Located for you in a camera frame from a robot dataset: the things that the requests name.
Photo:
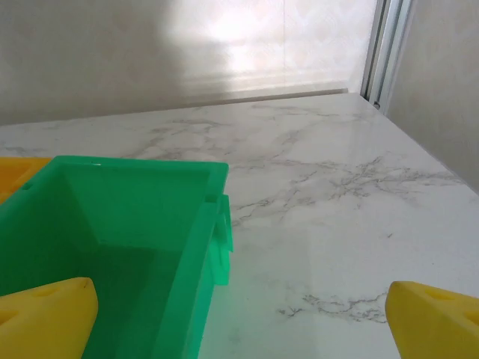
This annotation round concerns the orange plastic bin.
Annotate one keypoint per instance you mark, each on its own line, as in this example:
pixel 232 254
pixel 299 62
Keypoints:
pixel 15 175

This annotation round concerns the aluminium frame post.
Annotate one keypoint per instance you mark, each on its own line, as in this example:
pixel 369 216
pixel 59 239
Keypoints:
pixel 385 56

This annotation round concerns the empty green plastic bin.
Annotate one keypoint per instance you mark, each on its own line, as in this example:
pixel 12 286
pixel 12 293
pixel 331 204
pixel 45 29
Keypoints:
pixel 131 209

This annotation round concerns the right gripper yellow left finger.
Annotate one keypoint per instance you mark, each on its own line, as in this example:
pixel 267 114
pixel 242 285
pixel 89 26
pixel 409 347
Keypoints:
pixel 45 321

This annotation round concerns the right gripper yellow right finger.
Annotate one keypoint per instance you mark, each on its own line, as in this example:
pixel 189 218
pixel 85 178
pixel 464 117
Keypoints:
pixel 438 329

